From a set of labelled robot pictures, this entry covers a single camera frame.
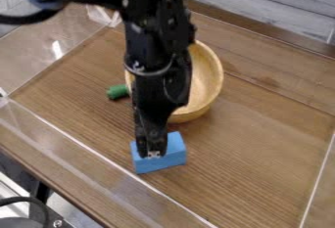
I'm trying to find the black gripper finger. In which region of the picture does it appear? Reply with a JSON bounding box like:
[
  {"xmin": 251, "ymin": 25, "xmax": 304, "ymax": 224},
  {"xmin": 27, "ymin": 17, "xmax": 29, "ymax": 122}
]
[{"xmin": 135, "ymin": 127, "xmax": 168, "ymax": 158}]

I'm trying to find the clear acrylic triangle bracket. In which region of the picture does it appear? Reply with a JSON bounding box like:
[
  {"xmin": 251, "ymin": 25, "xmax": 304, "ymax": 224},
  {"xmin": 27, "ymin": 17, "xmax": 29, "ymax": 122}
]
[{"xmin": 87, "ymin": 5, "xmax": 122, "ymax": 28}]

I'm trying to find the black cable lower left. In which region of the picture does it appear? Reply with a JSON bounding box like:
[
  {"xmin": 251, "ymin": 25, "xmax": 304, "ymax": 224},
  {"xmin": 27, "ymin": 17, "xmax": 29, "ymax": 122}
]
[{"xmin": 0, "ymin": 198, "xmax": 48, "ymax": 228}]

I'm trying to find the light wooden bowl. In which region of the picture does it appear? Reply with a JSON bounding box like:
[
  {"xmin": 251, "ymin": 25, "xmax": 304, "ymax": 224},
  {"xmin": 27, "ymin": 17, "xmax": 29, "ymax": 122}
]
[{"xmin": 124, "ymin": 39, "xmax": 226, "ymax": 124}]

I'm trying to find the small green cylinder toy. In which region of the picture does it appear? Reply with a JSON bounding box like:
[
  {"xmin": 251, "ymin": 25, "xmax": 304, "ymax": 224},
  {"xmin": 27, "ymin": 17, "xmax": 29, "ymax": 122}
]
[{"xmin": 106, "ymin": 84, "xmax": 128, "ymax": 100}]

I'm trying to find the blue foam block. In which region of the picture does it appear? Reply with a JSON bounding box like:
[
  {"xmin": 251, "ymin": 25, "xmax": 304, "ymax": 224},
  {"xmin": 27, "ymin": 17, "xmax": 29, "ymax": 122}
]
[{"xmin": 130, "ymin": 131, "xmax": 187, "ymax": 174}]

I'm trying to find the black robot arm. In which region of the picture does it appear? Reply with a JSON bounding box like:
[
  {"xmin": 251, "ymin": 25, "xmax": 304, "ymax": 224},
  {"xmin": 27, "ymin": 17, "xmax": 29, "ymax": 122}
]
[{"xmin": 0, "ymin": 0, "xmax": 196, "ymax": 158}]

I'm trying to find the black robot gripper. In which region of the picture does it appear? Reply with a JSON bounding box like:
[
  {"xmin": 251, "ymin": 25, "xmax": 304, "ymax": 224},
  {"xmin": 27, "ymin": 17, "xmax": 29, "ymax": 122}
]
[{"xmin": 119, "ymin": 0, "xmax": 198, "ymax": 135}]

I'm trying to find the black metal base plate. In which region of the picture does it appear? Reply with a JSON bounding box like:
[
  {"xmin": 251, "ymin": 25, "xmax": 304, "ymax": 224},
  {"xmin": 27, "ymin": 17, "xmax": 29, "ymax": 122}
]
[{"xmin": 29, "ymin": 205, "xmax": 75, "ymax": 228}]

